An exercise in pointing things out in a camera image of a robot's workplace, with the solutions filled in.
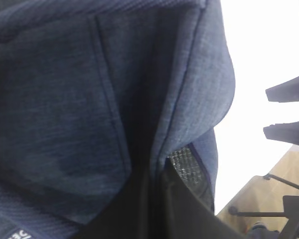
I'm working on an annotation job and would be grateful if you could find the navy blue lunch bag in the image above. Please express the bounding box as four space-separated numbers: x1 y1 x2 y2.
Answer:
0 0 235 239

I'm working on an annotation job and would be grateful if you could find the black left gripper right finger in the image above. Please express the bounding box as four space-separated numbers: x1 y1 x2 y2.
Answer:
161 169 244 239

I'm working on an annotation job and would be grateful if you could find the black metal stand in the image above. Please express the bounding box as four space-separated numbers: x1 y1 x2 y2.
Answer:
218 174 299 239

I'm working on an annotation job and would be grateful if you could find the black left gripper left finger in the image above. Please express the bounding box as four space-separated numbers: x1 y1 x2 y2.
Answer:
74 164 150 239

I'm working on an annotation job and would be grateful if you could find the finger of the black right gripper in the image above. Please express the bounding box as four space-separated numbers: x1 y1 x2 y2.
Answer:
266 76 299 102
263 121 299 146

